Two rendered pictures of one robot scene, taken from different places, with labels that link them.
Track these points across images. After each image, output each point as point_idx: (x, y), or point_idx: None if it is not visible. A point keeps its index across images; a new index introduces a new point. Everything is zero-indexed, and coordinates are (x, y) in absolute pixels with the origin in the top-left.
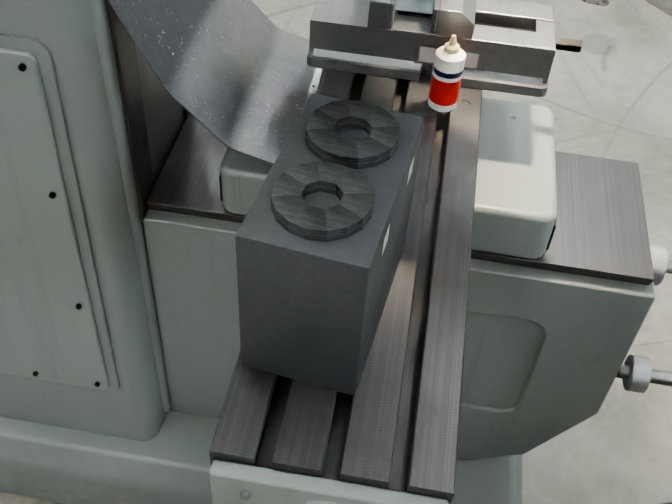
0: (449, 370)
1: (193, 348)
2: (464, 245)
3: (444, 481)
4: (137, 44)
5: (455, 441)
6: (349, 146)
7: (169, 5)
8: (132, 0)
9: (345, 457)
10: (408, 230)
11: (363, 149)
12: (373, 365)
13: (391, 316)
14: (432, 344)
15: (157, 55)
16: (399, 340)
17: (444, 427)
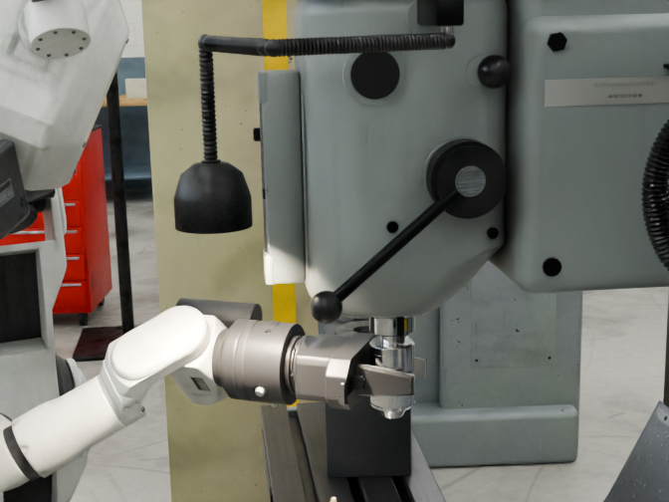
0: (274, 436)
1: None
2: (279, 487)
3: (267, 407)
4: (633, 448)
5: (264, 417)
6: (362, 324)
7: (668, 496)
8: (662, 435)
9: (323, 405)
10: (328, 486)
11: (352, 324)
12: (323, 430)
13: (321, 448)
14: (288, 442)
15: (629, 480)
16: (311, 440)
17: (272, 419)
